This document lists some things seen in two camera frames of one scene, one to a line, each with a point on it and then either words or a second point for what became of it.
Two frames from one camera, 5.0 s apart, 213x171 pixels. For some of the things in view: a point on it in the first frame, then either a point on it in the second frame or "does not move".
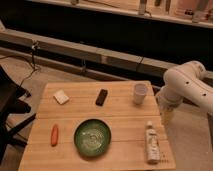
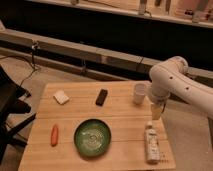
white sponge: x=60 y=97 does not move
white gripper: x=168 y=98 to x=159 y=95
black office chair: x=10 y=92 does not move
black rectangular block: x=100 y=100 does not move
